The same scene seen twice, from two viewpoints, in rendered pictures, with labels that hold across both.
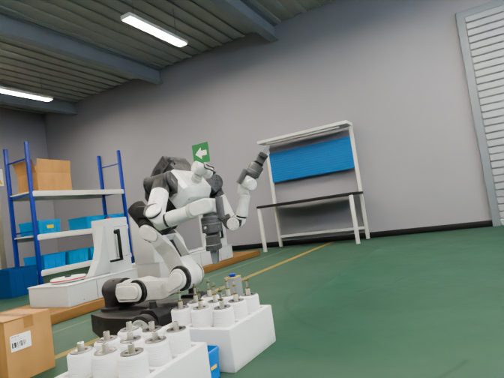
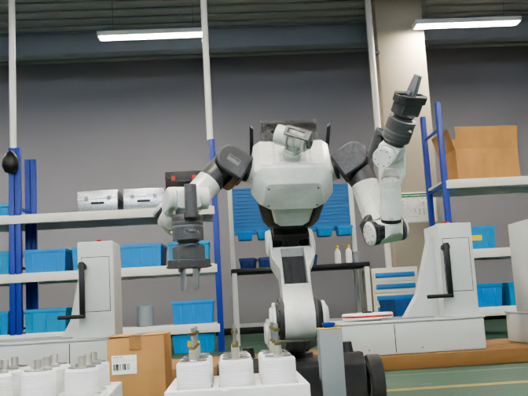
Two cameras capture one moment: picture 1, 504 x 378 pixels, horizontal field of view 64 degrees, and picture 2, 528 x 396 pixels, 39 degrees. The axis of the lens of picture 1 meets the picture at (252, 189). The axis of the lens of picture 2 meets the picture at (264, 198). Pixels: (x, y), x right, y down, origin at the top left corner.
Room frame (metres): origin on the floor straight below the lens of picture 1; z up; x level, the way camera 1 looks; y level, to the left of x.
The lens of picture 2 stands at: (0.88, -1.71, 0.40)
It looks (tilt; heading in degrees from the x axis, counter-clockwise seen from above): 8 degrees up; 58
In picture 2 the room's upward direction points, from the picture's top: 3 degrees counter-clockwise
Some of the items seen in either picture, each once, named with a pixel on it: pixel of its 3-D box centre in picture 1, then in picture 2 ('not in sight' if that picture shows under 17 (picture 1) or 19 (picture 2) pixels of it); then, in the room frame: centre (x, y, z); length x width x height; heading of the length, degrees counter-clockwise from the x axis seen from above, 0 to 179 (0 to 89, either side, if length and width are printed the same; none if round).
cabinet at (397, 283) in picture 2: not in sight; (390, 302); (6.12, 4.32, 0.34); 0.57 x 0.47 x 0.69; 61
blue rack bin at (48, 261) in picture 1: (45, 262); (474, 295); (6.32, 3.36, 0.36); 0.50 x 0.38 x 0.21; 62
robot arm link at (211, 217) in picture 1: (212, 210); (190, 206); (1.82, 0.19, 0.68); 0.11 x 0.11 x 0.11; 78
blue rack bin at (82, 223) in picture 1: (86, 223); not in sight; (7.10, 2.97, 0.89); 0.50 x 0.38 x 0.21; 60
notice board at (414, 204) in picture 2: not in sight; (415, 207); (6.77, 4.53, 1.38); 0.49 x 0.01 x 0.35; 151
